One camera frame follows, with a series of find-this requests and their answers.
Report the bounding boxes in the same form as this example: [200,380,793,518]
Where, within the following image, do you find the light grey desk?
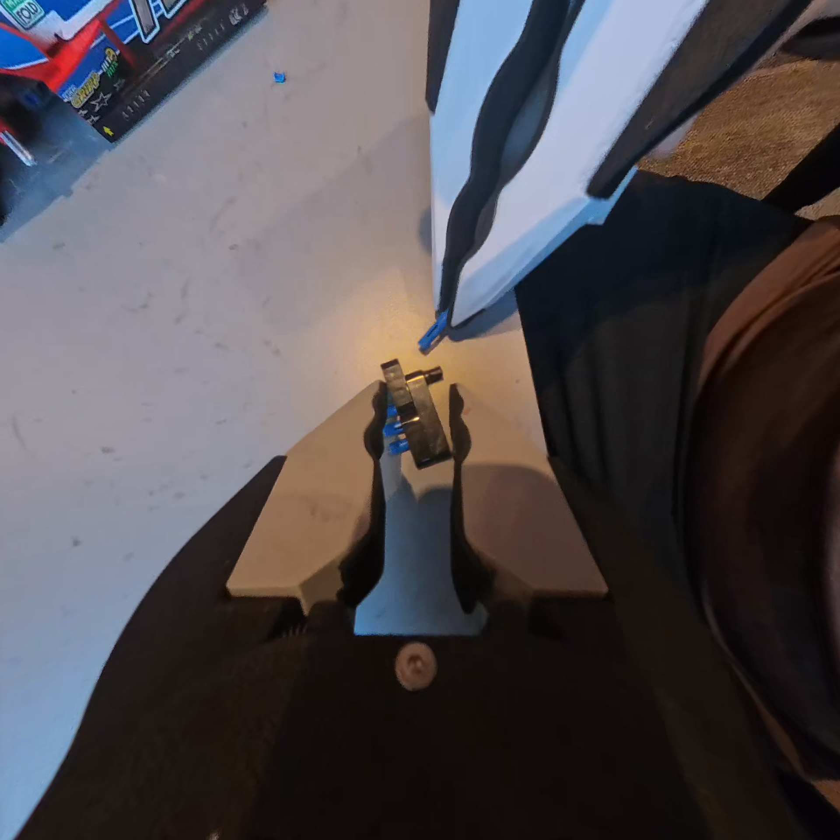
[0,0,549,840]

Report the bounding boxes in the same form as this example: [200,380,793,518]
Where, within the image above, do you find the person's brown shirt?
[682,217,840,788]

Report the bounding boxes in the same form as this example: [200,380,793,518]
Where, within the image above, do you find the black beam assembly blue pins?
[381,357,454,471]

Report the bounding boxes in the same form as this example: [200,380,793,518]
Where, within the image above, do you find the red toy brick car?
[0,0,267,166]

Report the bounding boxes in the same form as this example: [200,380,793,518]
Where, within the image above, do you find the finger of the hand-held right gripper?
[451,0,711,329]
[430,0,572,324]

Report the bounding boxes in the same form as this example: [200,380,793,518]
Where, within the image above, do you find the blue axle pin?
[418,311,451,355]

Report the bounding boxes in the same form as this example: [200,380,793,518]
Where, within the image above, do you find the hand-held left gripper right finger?
[449,384,610,616]

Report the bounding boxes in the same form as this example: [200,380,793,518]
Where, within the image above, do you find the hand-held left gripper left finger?
[225,381,389,614]

